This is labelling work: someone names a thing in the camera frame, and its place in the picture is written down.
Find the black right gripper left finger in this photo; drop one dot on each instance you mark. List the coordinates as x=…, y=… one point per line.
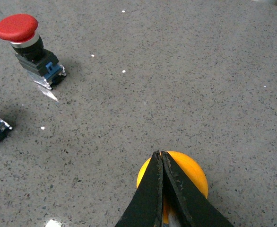
x=146, y=206

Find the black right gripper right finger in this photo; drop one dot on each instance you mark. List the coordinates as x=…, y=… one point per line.
x=189, y=205

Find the yellow mushroom push button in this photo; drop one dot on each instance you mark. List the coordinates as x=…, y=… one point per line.
x=192, y=169

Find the red mushroom push button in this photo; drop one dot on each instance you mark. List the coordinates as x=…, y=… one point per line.
x=41, y=64

